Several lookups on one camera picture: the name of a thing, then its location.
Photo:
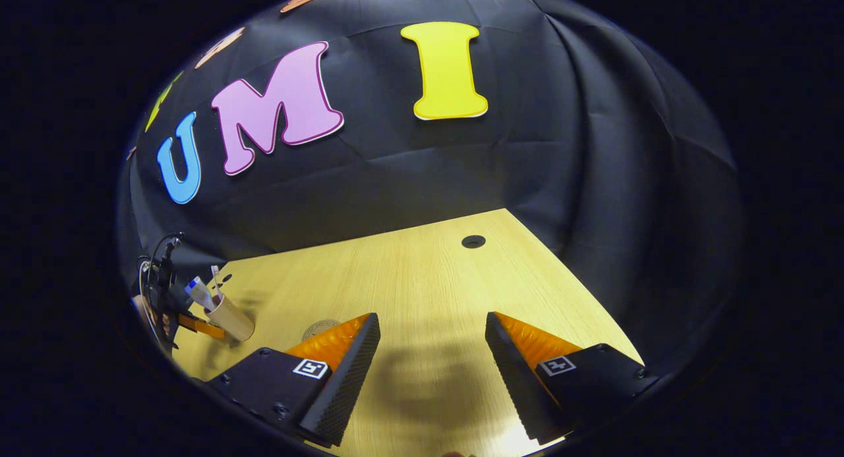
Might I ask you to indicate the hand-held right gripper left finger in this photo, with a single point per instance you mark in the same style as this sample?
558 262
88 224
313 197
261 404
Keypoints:
349 384

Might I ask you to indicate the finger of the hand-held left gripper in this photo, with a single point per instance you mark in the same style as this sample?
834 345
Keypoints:
201 326

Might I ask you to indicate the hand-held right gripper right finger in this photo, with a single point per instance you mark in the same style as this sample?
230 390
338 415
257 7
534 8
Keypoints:
511 378

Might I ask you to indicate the white toothpaste tube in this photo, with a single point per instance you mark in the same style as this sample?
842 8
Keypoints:
198 291

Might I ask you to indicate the pale pink toothbrush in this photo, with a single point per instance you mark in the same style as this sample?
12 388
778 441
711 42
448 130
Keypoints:
215 279

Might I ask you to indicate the round brown coaster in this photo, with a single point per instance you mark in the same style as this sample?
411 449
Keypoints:
320 328

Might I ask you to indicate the wooden desktop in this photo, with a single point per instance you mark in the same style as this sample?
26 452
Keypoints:
422 279

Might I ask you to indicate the black backdrop cloth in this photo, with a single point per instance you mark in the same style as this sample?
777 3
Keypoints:
461 173

